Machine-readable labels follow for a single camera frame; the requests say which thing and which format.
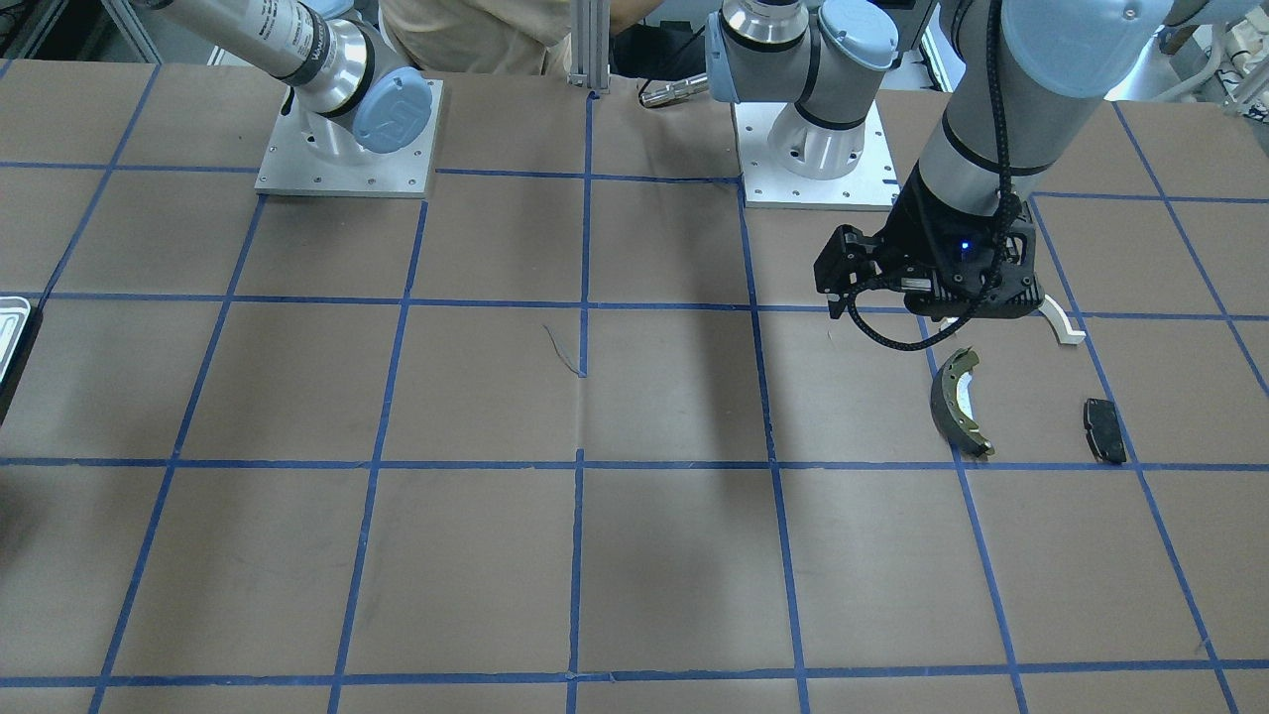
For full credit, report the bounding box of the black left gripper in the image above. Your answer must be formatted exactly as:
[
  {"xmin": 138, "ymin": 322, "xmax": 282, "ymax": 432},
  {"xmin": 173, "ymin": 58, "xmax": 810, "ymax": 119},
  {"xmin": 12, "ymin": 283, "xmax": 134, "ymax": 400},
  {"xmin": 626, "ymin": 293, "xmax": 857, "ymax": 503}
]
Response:
[{"xmin": 876, "ymin": 167, "xmax": 1044, "ymax": 320}]

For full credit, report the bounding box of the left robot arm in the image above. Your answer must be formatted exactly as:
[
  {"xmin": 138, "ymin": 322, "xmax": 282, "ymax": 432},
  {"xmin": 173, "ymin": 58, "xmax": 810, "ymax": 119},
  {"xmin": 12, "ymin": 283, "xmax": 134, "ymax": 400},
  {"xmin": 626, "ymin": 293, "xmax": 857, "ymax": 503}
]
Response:
[{"xmin": 704, "ymin": 1, "xmax": 1253, "ymax": 320}]

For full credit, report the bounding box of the white curved plastic part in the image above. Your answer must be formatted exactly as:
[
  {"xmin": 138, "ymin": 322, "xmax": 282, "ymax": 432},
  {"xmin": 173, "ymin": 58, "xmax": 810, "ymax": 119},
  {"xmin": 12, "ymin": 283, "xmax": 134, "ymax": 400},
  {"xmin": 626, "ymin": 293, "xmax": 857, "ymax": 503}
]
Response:
[{"xmin": 952, "ymin": 297, "xmax": 1088, "ymax": 347}]

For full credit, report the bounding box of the green brake shoe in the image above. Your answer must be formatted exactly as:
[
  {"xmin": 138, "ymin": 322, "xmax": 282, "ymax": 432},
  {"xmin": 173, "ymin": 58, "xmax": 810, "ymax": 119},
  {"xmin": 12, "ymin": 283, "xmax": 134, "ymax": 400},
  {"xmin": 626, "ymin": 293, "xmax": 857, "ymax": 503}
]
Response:
[{"xmin": 930, "ymin": 347, "xmax": 995, "ymax": 458}]

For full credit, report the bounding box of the black brake pad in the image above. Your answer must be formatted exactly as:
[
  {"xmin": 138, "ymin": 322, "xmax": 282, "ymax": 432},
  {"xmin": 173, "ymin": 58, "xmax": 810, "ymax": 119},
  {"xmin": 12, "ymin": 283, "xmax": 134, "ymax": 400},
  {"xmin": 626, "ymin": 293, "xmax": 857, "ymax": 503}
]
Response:
[{"xmin": 1082, "ymin": 398, "xmax": 1128, "ymax": 464}]

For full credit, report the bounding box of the person in beige shirt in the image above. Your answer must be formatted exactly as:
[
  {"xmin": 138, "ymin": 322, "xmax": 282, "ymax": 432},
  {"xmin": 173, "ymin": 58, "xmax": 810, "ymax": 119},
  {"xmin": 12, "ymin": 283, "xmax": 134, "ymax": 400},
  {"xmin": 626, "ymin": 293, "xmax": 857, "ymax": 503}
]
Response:
[{"xmin": 379, "ymin": 0, "xmax": 660, "ymax": 76}]

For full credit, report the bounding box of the black braided cable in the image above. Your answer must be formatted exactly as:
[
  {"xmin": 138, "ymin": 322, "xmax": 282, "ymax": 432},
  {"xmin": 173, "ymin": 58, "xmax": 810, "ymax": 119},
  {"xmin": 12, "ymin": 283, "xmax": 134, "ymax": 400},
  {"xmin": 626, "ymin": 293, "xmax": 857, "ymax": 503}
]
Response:
[{"xmin": 848, "ymin": 0, "xmax": 1027, "ymax": 351}]

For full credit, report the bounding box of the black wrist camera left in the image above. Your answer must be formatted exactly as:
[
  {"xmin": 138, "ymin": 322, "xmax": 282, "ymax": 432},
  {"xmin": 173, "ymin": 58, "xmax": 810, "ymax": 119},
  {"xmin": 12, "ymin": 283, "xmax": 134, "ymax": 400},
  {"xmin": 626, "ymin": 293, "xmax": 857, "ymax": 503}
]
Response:
[{"xmin": 813, "ymin": 223, "xmax": 884, "ymax": 320}]

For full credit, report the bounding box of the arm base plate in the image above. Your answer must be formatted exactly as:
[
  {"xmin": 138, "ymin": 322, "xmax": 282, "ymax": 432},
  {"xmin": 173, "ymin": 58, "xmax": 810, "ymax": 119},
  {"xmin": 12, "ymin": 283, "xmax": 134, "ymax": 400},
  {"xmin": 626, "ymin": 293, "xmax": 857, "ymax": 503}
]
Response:
[
  {"xmin": 733, "ymin": 101, "xmax": 900, "ymax": 211},
  {"xmin": 255, "ymin": 79, "xmax": 445, "ymax": 199}
]

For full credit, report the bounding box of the aluminium frame post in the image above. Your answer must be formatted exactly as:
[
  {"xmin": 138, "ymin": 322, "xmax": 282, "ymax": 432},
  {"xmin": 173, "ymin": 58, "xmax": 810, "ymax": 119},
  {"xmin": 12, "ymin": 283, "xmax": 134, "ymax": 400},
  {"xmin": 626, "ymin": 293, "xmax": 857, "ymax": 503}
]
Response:
[{"xmin": 569, "ymin": 0, "xmax": 610, "ymax": 96}]

